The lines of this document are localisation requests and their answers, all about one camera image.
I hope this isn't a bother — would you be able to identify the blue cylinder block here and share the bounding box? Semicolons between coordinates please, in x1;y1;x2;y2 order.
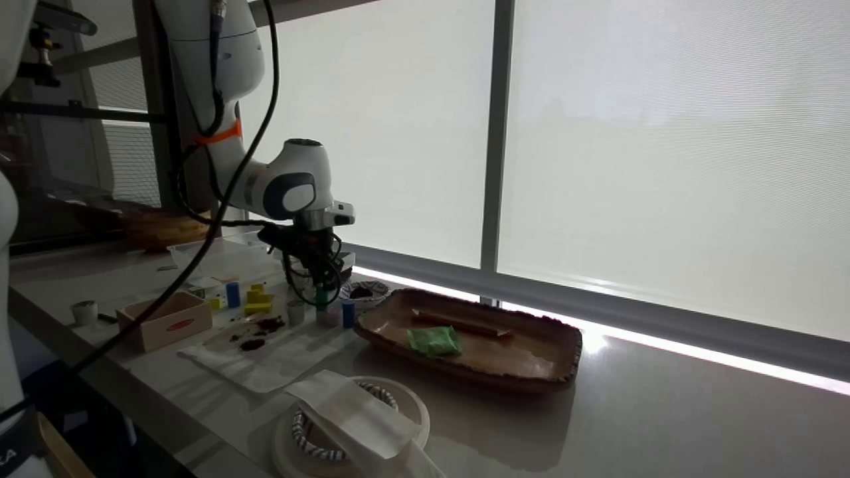
226;281;242;308

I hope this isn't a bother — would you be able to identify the white paper sheet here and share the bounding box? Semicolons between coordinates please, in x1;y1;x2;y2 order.
184;324;354;395

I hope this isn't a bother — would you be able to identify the small wooden box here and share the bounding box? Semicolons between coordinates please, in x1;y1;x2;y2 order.
131;291;213;354

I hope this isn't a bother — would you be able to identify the yellow block stack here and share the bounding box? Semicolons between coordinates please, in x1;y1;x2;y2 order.
245;285;273;316

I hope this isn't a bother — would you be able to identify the small white cup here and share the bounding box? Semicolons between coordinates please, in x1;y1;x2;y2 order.
71;300;99;326

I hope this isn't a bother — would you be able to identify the green candy packet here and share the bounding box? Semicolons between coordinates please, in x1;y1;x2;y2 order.
408;326;463;358

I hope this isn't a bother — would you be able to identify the white folded napkin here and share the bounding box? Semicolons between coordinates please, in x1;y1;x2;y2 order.
288;371;419;462

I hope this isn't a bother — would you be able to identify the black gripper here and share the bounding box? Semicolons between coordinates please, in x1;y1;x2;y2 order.
257;225;345;285

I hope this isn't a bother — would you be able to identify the small dark bowl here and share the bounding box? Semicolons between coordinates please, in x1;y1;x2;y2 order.
342;281;391;310

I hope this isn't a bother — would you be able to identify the brown wooden tray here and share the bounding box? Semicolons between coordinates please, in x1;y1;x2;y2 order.
357;289;581;392

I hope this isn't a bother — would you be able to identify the brown wrapped stick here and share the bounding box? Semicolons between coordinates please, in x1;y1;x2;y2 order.
412;308;512;340

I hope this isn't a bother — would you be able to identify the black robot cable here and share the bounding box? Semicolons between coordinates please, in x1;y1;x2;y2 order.
0;0;281;420

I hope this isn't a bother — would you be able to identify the woven basket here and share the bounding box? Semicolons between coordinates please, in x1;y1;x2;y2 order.
121;212;206;250

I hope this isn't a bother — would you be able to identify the white paper plate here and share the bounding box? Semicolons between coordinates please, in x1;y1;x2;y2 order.
272;371;443;478

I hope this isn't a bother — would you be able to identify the window frame post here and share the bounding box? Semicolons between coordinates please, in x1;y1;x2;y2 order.
480;0;515;273

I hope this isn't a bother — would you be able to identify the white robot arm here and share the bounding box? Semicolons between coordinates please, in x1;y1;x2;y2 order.
132;0;354;330

